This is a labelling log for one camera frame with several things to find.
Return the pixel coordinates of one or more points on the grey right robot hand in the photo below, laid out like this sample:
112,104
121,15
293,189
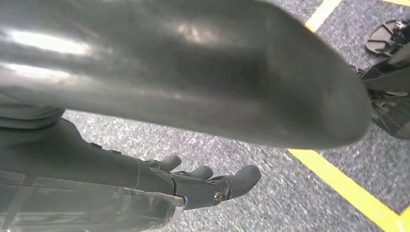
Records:
192,64

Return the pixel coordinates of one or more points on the black robot foot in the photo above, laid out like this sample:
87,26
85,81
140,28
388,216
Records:
392,109
384,36

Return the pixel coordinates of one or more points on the yellow floor tape square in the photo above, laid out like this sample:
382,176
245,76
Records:
352,189

